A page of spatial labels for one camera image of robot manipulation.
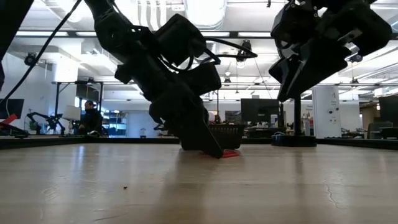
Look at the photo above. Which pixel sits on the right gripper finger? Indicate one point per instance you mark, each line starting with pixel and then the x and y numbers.
pixel 311 68
pixel 280 71

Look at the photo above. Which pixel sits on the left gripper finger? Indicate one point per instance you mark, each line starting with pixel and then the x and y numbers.
pixel 186 144
pixel 202 137

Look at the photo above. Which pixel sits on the red rubber band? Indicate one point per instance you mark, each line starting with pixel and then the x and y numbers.
pixel 231 153

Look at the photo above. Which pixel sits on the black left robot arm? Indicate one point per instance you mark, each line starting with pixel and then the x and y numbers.
pixel 109 25

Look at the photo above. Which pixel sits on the background black robot arm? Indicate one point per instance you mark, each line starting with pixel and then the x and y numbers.
pixel 46 119

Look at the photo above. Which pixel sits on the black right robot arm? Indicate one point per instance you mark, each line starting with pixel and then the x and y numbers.
pixel 335 3

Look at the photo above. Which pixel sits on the black slotted plastic bin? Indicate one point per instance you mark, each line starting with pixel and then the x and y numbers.
pixel 228 135

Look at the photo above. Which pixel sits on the black monitor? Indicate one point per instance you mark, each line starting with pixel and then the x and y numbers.
pixel 259 110

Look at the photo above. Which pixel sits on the white column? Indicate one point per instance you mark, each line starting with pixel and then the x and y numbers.
pixel 326 112

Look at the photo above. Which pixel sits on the black overhead beam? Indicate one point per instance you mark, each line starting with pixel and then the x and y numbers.
pixel 242 34

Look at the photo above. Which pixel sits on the person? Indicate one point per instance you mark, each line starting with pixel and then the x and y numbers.
pixel 91 119

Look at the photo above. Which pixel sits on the dark screen panel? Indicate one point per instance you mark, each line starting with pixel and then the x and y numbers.
pixel 388 110

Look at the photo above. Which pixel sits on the white box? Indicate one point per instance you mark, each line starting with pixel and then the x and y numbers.
pixel 71 113

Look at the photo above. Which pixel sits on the red bar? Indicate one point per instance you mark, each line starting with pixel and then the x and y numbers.
pixel 7 120

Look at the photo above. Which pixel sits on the black aluminium table frame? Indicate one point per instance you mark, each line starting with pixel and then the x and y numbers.
pixel 93 141

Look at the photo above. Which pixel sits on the black metal rig frame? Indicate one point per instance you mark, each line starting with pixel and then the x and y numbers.
pixel 57 99

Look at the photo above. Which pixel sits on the black wall screen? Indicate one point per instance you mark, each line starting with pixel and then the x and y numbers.
pixel 11 108

